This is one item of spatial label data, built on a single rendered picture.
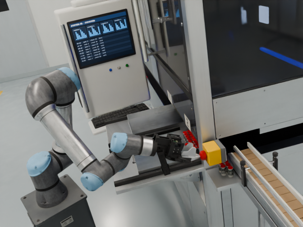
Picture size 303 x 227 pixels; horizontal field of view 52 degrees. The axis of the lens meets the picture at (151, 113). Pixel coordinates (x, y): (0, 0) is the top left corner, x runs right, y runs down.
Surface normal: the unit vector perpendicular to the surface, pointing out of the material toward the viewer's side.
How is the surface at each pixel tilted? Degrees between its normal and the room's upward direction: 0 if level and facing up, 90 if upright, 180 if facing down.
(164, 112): 0
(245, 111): 90
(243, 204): 90
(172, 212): 0
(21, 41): 90
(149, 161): 0
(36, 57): 90
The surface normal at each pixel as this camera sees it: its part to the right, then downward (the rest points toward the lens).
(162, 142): 0.20, 0.40
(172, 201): -0.17, -0.88
